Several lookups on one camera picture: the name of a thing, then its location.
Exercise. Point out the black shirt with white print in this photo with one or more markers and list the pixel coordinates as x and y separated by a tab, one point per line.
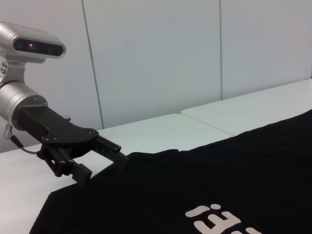
219	175

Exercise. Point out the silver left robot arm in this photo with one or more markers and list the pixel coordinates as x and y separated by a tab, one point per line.
14	97

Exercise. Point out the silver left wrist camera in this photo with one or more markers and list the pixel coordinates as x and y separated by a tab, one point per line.
36	44

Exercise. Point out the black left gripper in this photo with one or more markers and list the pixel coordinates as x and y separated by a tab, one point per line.
61	131

